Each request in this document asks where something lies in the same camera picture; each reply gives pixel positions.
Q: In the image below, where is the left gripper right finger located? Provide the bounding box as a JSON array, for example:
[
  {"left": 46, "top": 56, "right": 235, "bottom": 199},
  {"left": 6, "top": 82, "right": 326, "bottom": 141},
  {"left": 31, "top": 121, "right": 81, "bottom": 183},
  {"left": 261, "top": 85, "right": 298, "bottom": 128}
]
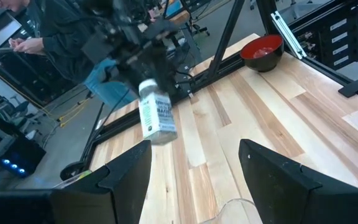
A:
[{"left": 238, "top": 139, "right": 358, "bottom": 224}]

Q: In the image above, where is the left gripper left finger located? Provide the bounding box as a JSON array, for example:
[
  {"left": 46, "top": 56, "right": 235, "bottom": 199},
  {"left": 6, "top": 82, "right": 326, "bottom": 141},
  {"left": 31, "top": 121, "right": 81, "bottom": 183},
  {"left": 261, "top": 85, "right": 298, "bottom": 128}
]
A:
[{"left": 0, "top": 139, "right": 152, "bottom": 224}]

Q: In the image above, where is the white-capped bagel seasoning jar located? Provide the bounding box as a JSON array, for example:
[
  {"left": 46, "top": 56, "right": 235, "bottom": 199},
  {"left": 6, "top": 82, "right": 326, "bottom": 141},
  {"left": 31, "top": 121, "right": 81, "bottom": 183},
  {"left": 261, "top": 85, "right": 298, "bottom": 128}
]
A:
[{"left": 137, "top": 79, "right": 178, "bottom": 146}]

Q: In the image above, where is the black computer with blue lights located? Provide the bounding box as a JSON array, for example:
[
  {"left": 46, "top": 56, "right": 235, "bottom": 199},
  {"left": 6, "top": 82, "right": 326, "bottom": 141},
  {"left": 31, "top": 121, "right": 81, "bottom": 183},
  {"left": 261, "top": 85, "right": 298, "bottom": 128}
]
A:
[{"left": 0, "top": 136, "right": 47, "bottom": 179}]

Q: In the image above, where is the person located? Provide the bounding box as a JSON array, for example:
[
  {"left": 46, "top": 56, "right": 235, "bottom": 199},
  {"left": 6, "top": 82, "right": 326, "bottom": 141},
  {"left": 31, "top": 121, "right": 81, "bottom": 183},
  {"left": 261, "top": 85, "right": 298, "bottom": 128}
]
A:
[{"left": 0, "top": 0, "right": 138, "bottom": 110}]

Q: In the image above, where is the person's hand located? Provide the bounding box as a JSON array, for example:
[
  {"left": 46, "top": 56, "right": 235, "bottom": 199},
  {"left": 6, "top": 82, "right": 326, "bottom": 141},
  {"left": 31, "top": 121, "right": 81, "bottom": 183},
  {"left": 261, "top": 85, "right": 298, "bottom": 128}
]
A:
[
  {"left": 21, "top": 37, "right": 45, "bottom": 55},
  {"left": 7, "top": 37, "right": 23, "bottom": 48}
]

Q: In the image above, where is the red and black bowl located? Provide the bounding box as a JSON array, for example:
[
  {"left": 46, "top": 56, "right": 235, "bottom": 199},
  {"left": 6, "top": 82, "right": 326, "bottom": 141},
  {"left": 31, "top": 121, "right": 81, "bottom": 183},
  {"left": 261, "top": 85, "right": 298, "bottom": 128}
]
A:
[{"left": 239, "top": 34, "right": 285, "bottom": 73}]

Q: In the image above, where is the silver aluminium profile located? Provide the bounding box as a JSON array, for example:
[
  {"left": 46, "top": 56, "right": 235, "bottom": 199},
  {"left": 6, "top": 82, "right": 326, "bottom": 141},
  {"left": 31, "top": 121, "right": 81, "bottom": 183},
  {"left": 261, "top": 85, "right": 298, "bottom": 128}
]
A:
[{"left": 270, "top": 11, "right": 308, "bottom": 60}]

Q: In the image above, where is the black drawer cabinet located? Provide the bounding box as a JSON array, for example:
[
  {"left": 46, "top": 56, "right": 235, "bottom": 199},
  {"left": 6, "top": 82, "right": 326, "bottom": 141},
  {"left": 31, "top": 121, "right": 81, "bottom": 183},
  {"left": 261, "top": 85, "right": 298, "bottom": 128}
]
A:
[{"left": 290, "top": 5, "right": 358, "bottom": 72}]

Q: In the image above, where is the black metal table frame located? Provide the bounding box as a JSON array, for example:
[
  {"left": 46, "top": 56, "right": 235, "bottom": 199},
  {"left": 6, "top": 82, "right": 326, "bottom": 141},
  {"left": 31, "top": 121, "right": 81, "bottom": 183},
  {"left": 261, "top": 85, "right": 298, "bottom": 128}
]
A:
[{"left": 82, "top": 0, "right": 358, "bottom": 162}]

